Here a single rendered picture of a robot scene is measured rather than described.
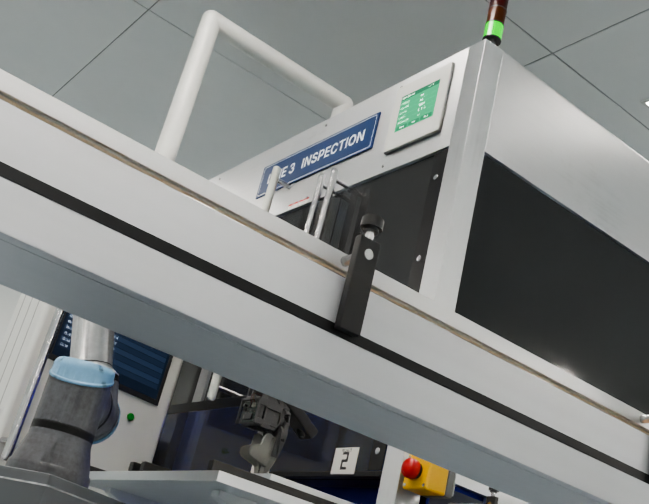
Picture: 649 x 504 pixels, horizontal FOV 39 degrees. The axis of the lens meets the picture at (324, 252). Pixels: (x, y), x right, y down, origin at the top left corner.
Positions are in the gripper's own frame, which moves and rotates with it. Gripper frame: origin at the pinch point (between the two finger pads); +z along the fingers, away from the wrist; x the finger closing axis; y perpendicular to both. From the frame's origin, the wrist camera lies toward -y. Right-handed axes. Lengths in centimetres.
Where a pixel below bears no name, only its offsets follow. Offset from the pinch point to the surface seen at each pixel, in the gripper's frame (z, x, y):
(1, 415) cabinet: -7, -86, 29
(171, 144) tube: -106, -95, 6
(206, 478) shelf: 5.2, 7.3, 15.8
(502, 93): -107, 12, -33
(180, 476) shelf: 4.8, -3.0, 15.8
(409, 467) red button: -7.8, 19.1, -20.6
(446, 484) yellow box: -6.8, 21.4, -28.9
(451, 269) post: -55, 12, -27
